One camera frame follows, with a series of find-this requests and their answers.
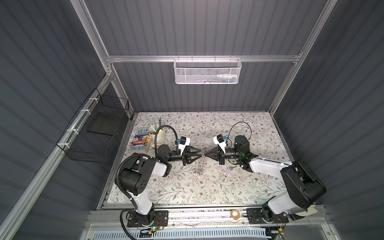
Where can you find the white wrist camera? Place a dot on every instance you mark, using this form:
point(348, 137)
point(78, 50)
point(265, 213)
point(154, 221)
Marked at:
point(220, 141)
point(183, 142)

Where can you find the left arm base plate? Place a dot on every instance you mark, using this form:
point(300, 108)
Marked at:
point(153, 219)

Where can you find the white wire mesh basket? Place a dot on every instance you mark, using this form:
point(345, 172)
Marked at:
point(207, 71)

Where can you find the roll of tape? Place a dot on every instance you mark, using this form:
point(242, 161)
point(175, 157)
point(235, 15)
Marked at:
point(235, 214)

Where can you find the white pen cup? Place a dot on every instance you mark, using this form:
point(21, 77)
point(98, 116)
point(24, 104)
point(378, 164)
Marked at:
point(161, 137)

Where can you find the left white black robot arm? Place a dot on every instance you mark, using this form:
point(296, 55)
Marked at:
point(134, 173)

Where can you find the black wire mesh basket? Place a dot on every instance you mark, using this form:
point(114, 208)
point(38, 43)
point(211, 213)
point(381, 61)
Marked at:
point(97, 134)

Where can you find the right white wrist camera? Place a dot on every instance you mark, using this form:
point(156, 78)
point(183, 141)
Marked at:
point(220, 141)

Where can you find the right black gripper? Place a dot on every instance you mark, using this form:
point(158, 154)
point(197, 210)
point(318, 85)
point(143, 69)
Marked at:
point(220, 157)

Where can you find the colourful paperback book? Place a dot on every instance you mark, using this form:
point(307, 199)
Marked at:
point(141, 141)

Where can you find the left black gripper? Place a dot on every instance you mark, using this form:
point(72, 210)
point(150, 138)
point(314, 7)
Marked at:
point(186, 156)

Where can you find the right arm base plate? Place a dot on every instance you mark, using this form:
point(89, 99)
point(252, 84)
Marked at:
point(264, 216)

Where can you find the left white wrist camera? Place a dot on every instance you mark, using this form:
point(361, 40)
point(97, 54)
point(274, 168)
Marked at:
point(183, 142)

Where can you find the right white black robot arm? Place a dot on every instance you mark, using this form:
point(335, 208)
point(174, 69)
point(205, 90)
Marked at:
point(303, 186)

